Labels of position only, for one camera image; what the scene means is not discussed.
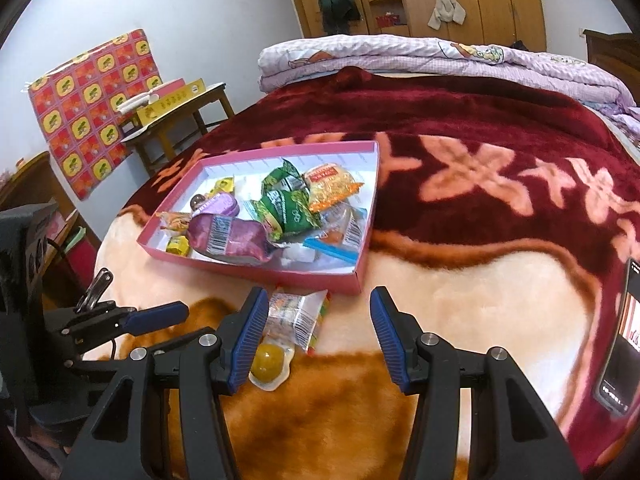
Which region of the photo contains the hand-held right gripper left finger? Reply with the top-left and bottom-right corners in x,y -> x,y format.
60,287 -> 271,480

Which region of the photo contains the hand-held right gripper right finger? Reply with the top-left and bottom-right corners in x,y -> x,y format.
369,286 -> 583,480

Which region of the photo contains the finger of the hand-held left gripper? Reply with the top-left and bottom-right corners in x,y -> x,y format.
60,301 -> 191,349
62,347 -> 133,378

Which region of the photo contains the yellow jelly cup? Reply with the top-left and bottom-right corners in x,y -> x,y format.
248,340 -> 296,391

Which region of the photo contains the orange jelly snack packet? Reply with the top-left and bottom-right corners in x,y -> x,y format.
265,287 -> 332,356

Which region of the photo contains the yellow green snack packet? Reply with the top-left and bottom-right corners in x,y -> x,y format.
165,236 -> 193,258

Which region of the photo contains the pink cardboard box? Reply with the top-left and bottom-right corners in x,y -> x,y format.
136,140 -> 381,296

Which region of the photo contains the small orange snack wrapper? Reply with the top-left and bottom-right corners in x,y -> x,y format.
156,210 -> 193,236

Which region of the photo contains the pink foil snack packet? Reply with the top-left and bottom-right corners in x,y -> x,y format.
186,212 -> 276,265

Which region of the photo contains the blue clear snack packet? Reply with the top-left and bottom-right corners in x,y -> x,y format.
302,205 -> 368,263

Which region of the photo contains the dark green snack packet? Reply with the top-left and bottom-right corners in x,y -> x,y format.
245,192 -> 323,243

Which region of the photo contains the yellow candy packet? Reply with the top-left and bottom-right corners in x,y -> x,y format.
207,176 -> 236,198

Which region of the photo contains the green pea snack packet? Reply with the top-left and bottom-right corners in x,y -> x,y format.
261,158 -> 311,206

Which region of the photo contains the orange noodle snack packet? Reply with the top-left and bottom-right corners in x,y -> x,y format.
304,162 -> 366,213

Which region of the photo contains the metal spring clip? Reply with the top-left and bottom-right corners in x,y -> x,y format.
75,268 -> 113,311

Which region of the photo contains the red plastic bin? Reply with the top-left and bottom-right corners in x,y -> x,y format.
65,230 -> 101,286

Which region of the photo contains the wooden cabinet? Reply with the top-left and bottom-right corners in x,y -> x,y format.
0,152 -> 101,311

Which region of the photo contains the wooden side table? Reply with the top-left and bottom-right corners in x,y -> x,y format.
117,82 -> 236,176

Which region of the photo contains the red and yellow patterned poster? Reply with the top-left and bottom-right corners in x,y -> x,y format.
27,29 -> 166,201

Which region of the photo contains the white rolled paper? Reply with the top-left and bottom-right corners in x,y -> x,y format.
116,91 -> 156,113

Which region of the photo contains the yellow cardboard box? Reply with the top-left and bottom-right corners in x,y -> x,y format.
136,79 -> 207,127

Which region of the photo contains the black smartphone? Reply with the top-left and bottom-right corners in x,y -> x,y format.
592,257 -> 640,416

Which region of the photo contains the folded purple quilt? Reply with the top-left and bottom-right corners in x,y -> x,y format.
257,34 -> 636,116

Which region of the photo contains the purple frilled pillow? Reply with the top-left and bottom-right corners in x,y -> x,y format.
585,100 -> 640,146

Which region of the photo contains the beige hanging cloth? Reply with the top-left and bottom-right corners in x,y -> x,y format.
427,0 -> 467,31

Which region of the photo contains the wooden headboard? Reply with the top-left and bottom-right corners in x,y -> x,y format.
582,29 -> 636,76

